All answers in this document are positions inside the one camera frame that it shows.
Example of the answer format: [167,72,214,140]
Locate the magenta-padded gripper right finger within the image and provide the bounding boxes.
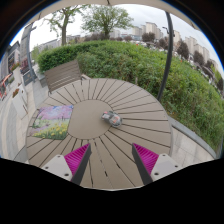
[131,142,183,186]

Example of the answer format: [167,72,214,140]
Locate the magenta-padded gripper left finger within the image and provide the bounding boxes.
[41,143,93,186]

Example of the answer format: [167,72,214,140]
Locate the grey transparent computer mouse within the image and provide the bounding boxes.
[101,110,123,128]

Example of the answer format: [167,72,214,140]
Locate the flower print mouse pad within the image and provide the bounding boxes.
[27,105,75,141]

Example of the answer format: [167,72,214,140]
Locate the white planter box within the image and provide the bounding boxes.
[9,61,22,81]
[11,87,30,120]

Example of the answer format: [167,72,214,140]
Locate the brown slatted chair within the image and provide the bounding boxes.
[43,59,92,95]

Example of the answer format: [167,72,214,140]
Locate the green hedge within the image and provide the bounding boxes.
[36,39,224,152]

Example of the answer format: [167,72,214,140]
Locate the dark curved parasol pole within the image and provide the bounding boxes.
[156,11,175,103]

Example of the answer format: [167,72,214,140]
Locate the grey shopfront building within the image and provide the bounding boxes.
[0,41,22,102]

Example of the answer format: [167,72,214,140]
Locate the tall grey sign pillar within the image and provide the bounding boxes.
[18,23,38,87]

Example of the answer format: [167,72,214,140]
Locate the distant apartment buildings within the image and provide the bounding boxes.
[109,21,216,66]

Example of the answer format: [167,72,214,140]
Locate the bare-trunked thin tree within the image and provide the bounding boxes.
[43,4,90,47]

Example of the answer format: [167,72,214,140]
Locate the round leafy tree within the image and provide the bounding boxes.
[81,4,135,41]

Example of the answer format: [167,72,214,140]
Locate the beige parasol canopy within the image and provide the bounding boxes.
[29,0,202,32]

